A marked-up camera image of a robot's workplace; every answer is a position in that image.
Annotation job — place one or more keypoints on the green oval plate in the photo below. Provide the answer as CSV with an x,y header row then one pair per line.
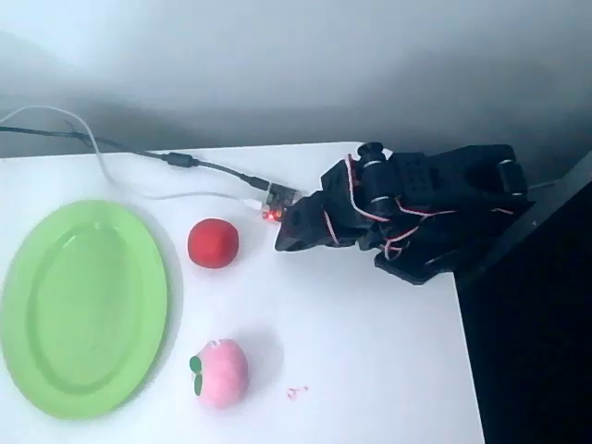
x,y
85,307

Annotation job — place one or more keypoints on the red plush fruit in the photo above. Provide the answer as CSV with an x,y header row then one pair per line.
x,y
213,242

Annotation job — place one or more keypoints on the pink plush peach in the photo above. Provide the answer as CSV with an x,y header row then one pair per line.
x,y
224,374

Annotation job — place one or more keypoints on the grey metal bar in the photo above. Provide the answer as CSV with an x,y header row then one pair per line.
x,y
522,226

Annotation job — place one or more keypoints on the small controller circuit board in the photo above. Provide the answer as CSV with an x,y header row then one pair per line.
x,y
282,198

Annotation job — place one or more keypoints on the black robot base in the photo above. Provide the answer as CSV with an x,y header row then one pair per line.
x,y
411,270

